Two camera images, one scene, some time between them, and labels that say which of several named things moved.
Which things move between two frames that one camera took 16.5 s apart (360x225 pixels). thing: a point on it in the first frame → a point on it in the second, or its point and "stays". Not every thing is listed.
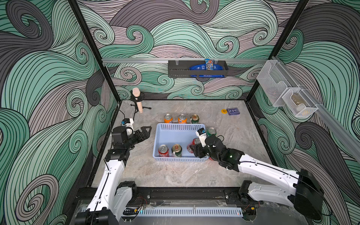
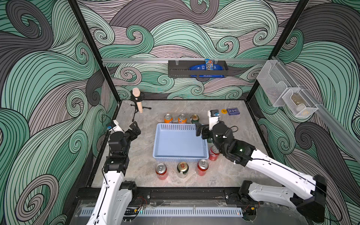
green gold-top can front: [176, 150] → [183, 167]
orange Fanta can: [182, 119] stays
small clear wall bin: [300, 105] stays
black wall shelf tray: [181, 68] stays
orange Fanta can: [168, 118] stays
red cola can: [163, 151] → [161, 171]
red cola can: [195, 141] → [202, 166]
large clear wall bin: [274, 79] stays
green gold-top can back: [194, 119] stays
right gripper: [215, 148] → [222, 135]
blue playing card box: [233, 111] stays
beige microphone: [136, 93] stays
